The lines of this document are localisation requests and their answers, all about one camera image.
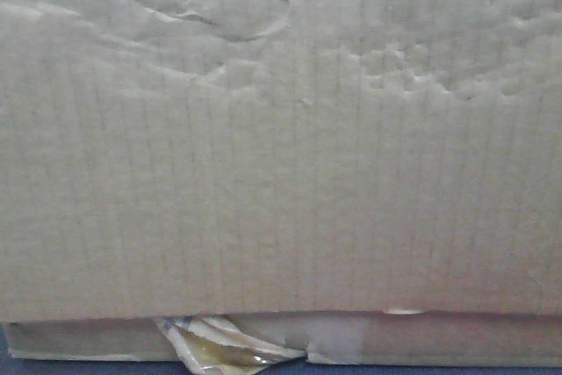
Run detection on brown cardboard box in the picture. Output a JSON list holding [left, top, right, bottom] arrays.
[[1, 0, 561, 367]]

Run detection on torn clear packing tape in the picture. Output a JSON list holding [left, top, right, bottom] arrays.
[[155, 316, 307, 375]]

